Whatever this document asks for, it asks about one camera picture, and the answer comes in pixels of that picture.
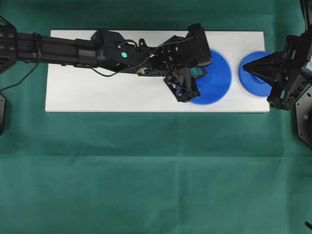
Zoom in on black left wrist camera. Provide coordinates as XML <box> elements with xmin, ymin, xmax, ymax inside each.
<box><xmin>187</xmin><ymin>23</ymin><xmax>212</xmax><ymax>67</ymax></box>

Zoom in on green table cloth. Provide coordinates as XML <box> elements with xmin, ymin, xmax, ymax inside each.
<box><xmin>0</xmin><ymin>0</ymin><xmax>312</xmax><ymax>234</ymax></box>

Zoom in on large blue gear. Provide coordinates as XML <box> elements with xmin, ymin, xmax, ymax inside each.
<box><xmin>191</xmin><ymin>50</ymin><xmax>232</xmax><ymax>105</ymax></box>

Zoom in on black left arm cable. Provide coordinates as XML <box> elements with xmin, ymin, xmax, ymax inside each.
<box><xmin>0</xmin><ymin>60</ymin><xmax>41</xmax><ymax>95</ymax></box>

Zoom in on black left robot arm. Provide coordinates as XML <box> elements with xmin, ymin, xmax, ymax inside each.
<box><xmin>0</xmin><ymin>19</ymin><xmax>212</xmax><ymax>102</ymax></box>

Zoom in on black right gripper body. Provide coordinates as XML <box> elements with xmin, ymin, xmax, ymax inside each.
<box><xmin>267</xmin><ymin>35</ymin><xmax>312</xmax><ymax>111</ymax></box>

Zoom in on small blue gear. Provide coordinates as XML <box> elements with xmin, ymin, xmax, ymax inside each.
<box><xmin>238</xmin><ymin>50</ymin><xmax>273</xmax><ymax>98</ymax></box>

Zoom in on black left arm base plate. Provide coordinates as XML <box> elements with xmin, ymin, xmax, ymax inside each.
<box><xmin>0</xmin><ymin>95</ymin><xmax>5</xmax><ymax>135</ymax></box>

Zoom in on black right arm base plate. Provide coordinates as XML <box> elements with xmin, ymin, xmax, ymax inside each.
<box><xmin>295</xmin><ymin>86</ymin><xmax>312</xmax><ymax>149</ymax></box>

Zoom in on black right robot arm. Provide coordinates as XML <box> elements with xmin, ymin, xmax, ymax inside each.
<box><xmin>243</xmin><ymin>0</ymin><xmax>312</xmax><ymax>111</ymax></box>

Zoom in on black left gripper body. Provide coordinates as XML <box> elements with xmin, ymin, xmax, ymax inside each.
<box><xmin>138</xmin><ymin>36</ymin><xmax>198</xmax><ymax>77</ymax></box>

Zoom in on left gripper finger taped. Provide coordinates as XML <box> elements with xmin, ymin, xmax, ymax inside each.
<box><xmin>163</xmin><ymin>67</ymin><xmax>200</xmax><ymax>102</ymax></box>
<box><xmin>188</xmin><ymin>67</ymin><xmax>207</xmax><ymax>78</ymax></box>

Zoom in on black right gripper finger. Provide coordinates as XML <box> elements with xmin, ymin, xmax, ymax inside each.
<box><xmin>243</xmin><ymin>51</ymin><xmax>283</xmax><ymax>70</ymax></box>
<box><xmin>243</xmin><ymin>64</ymin><xmax>278</xmax><ymax>84</ymax></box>

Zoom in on white rectangular board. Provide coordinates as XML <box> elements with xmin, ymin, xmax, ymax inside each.
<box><xmin>45</xmin><ymin>31</ymin><xmax>270</xmax><ymax>113</ymax></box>

